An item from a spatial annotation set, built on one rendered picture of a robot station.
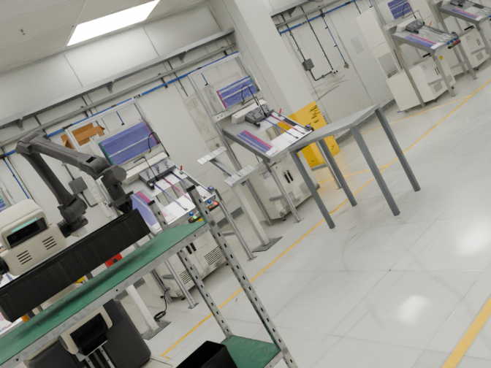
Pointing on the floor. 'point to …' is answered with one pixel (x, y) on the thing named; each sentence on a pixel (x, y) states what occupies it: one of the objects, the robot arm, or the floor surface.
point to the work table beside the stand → (362, 152)
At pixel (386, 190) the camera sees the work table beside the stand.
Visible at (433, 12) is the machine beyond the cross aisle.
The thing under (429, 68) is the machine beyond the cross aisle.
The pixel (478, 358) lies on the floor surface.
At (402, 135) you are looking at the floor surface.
